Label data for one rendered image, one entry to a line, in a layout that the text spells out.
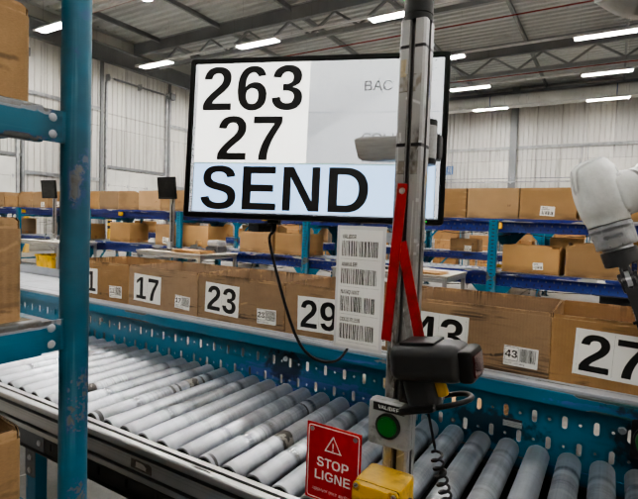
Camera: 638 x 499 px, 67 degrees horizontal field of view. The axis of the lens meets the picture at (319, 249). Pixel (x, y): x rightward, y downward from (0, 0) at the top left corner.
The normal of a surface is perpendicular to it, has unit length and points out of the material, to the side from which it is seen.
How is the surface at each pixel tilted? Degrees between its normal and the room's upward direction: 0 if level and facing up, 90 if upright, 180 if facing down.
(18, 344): 90
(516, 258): 90
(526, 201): 90
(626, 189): 77
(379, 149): 90
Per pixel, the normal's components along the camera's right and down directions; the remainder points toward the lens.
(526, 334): -0.51, 0.04
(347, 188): -0.19, -0.03
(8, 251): 0.86, 0.06
